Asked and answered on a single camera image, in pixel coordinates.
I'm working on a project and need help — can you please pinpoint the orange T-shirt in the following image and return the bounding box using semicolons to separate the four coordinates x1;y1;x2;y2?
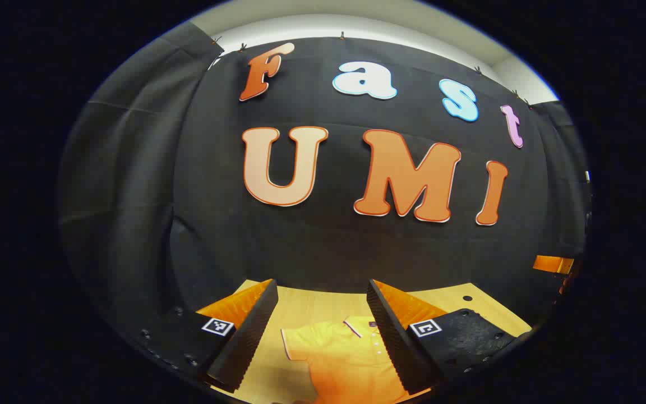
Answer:
280;315;431;404

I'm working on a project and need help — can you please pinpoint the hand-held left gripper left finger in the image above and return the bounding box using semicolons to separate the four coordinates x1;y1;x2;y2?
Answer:
128;278;280;394

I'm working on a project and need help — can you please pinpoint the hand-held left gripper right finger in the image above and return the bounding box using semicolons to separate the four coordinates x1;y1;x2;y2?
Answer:
366;278;533;396

